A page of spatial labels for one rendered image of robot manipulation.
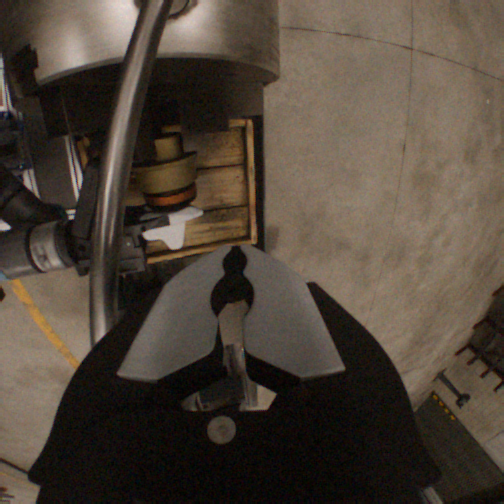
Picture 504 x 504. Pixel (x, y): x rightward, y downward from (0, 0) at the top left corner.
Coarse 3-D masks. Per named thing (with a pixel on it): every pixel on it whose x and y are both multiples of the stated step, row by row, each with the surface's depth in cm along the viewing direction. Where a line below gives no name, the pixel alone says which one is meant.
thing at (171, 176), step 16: (160, 144) 26; (176, 144) 27; (160, 160) 27; (176, 160) 27; (192, 160) 30; (144, 176) 27; (160, 176) 27; (176, 176) 28; (192, 176) 30; (144, 192) 31; (160, 192) 28; (176, 192) 30; (192, 192) 32; (160, 208) 30; (176, 208) 31
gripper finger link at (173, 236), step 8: (184, 208) 33; (192, 208) 34; (144, 216) 31; (152, 216) 31; (160, 216) 31; (176, 216) 32; (184, 216) 33; (192, 216) 34; (176, 224) 33; (184, 224) 34; (144, 232) 32; (152, 232) 32; (160, 232) 33; (168, 232) 33; (176, 232) 34; (168, 240) 34; (176, 240) 34; (176, 248) 35
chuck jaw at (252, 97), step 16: (192, 96) 25; (208, 96) 26; (224, 96) 26; (240, 96) 26; (256, 96) 27; (192, 112) 26; (208, 112) 26; (224, 112) 27; (240, 112) 27; (256, 112) 28; (192, 128) 27; (208, 128) 27; (224, 128) 28; (192, 144) 28
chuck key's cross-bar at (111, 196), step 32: (160, 0) 7; (160, 32) 7; (128, 64) 7; (128, 96) 7; (128, 128) 8; (128, 160) 8; (96, 192) 8; (96, 224) 8; (96, 256) 8; (96, 288) 8; (96, 320) 8
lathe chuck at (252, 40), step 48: (0, 0) 9; (48, 0) 9; (96, 0) 10; (192, 0) 12; (240, 0) 14; (0, 48) 12; (48, 48) 11; (96, 48) 11; (192, 48) 13; (240, 48) 15
